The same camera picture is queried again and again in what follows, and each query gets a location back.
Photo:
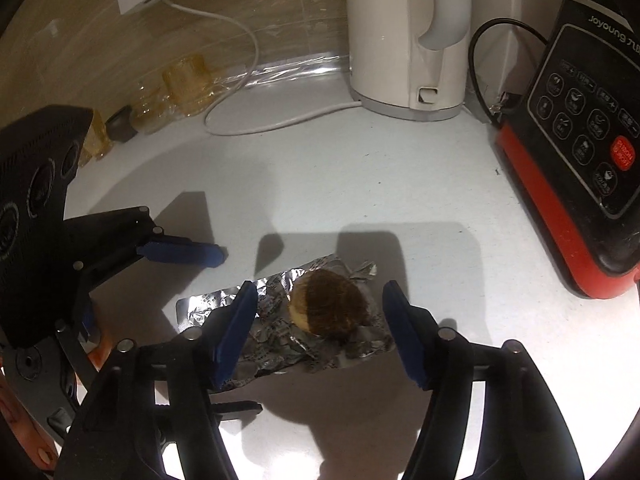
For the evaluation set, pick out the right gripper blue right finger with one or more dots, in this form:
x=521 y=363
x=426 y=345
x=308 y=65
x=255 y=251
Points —
x=410 y=328

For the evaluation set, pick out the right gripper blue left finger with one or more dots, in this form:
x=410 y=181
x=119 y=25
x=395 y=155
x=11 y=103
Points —
x=230 y=345

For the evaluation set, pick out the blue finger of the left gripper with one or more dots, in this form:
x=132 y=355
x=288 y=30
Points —
x=190 y=254

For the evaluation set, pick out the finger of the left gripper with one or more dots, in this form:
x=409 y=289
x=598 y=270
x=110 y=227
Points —
x=236 y=407

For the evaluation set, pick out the silver foil wrapper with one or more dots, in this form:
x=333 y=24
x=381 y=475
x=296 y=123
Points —
x=275 y=344

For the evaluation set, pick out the person left hand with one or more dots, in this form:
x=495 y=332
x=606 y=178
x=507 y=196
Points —
x=36 y=442

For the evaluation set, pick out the red black blender base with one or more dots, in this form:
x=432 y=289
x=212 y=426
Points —
x=573 y=144

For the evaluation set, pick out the white electric kettle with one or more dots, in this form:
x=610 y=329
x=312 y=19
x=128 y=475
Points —
x=407 y=58

